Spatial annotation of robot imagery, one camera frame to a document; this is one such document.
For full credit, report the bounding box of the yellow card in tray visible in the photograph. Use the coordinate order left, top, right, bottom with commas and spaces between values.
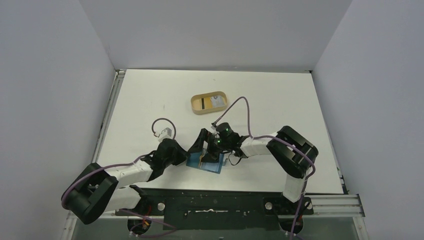
199, 97, 214, 110

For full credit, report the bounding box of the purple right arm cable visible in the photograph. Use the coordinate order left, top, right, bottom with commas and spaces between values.
211, 96, 318, 240

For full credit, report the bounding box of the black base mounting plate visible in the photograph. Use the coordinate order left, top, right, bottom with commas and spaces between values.
129, 187, 314, 231

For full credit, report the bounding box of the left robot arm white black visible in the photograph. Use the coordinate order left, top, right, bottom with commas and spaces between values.
61, 138, 190, 225

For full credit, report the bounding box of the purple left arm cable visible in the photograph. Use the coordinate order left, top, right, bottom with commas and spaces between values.
60, 117, 180, 239

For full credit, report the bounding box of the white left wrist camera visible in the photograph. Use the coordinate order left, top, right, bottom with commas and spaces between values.
153, 127, 174, 142

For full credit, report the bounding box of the grey card in tray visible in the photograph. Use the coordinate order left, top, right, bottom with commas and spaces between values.
210, 95, 227, 108

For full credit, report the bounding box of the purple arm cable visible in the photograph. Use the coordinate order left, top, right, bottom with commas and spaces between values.
211, 96, 318, 240
60, 117, 180, 239

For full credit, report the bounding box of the beige oval tray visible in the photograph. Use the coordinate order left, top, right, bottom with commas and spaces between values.
190, 91, 228, 115

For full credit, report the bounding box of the blue leather card holder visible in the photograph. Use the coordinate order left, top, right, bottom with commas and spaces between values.
186, 149, 227, 174

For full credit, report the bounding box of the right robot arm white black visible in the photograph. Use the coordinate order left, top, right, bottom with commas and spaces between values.
188, 122, 319, 214

